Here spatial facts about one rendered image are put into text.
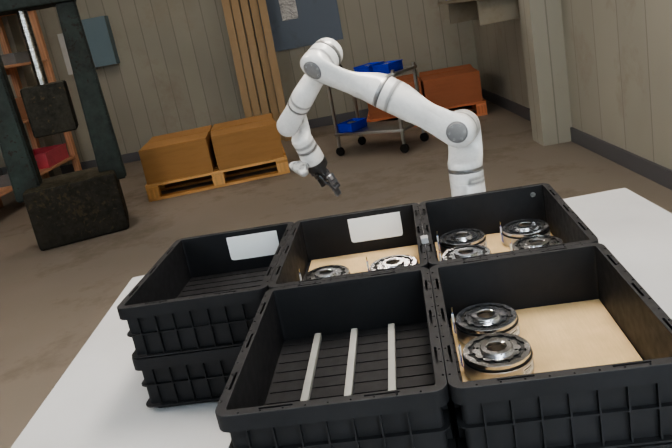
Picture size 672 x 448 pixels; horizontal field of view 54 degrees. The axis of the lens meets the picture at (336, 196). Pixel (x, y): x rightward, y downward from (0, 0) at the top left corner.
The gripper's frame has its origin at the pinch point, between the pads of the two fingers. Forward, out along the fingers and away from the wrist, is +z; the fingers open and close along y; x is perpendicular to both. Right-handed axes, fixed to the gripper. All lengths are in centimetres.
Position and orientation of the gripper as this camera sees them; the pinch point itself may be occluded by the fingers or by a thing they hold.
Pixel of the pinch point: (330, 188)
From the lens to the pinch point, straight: 227.1
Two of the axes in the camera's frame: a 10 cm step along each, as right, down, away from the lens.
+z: 4.0, 6.8, 6.2
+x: -7.3, 6.4, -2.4
